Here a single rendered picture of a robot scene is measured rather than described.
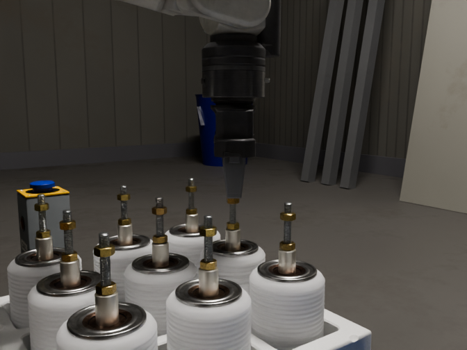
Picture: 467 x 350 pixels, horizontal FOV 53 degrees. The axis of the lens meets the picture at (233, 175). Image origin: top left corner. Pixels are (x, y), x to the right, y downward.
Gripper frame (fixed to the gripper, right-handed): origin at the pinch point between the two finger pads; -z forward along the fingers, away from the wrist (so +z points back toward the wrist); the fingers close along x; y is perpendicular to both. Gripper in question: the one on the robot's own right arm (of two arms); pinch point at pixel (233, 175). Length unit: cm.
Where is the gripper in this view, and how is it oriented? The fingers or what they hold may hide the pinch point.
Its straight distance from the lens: 67.5
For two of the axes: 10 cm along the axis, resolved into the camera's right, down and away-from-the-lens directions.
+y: 10.0, -0.1, 0.4
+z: 0.0, -9.9, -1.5
